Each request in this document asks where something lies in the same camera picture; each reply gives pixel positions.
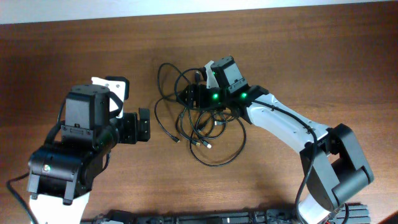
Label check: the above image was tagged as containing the black cable bundle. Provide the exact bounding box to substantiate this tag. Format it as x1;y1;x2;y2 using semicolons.
154;62;248;167

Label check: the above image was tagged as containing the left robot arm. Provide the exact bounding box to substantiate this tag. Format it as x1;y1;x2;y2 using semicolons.
27;84;150;223

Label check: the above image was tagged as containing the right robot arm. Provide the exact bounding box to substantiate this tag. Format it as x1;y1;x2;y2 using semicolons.
175;56;374;223

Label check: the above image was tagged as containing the left camera cable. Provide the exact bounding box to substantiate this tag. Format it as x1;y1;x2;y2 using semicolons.
6;99;68;224

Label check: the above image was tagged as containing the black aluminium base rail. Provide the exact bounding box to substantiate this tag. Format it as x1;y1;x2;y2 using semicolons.
80;205;371;224

